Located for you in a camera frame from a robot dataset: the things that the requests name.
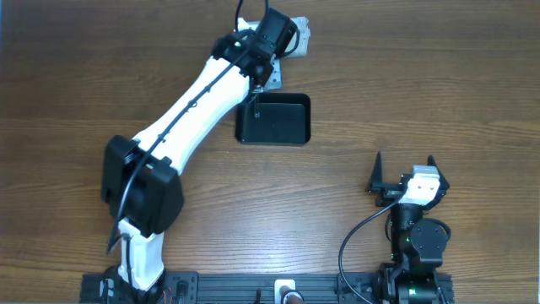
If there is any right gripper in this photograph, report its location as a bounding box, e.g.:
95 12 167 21
365 150 451 208

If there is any black tray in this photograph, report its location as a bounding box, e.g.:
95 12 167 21
235 91 312 148

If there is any white test tube rack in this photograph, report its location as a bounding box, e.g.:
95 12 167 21
235 15 312 58

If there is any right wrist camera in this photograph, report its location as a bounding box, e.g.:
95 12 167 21
403 165 441 207

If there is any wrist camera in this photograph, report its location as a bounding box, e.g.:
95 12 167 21
403 165 441 207
263 57 284 91

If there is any black cable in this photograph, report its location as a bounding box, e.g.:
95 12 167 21
105 0 301 292
337 187 411 304

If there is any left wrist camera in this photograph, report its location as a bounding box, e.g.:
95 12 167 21
263 57 284 91

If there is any mounting rail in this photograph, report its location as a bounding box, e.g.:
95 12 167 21
79 270 455 304

